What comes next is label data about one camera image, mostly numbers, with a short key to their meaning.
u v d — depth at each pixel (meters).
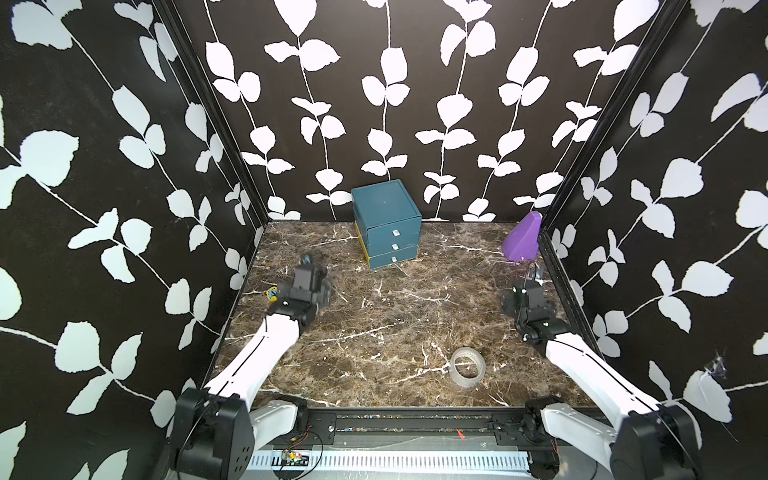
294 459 0.71
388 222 0.90
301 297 0.64
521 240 1.03
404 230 0.93
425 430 0.75
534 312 0.64
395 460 0.70
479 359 0.84
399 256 1.05
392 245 0.99
